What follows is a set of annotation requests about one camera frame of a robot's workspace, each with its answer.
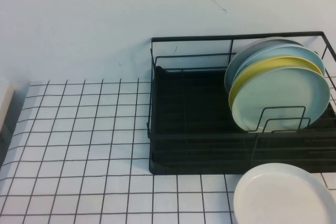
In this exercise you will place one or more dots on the mint green plate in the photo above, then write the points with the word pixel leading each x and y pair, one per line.
pixel 283 95

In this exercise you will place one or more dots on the grey plate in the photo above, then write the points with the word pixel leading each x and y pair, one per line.
pixel 252 48

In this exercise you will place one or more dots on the yellow plate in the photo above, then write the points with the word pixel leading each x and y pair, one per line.
pixel 275 63

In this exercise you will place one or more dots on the light blue plate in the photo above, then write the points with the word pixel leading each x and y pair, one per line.
pixel 288 52

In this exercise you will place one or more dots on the white plate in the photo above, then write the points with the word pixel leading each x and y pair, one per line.
pixel 283 197

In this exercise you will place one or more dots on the white black-grid tablecloth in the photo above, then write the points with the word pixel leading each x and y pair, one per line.
pixel 78 155

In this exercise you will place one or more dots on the beige rectangular block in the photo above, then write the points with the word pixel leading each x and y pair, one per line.
pixel 5 103

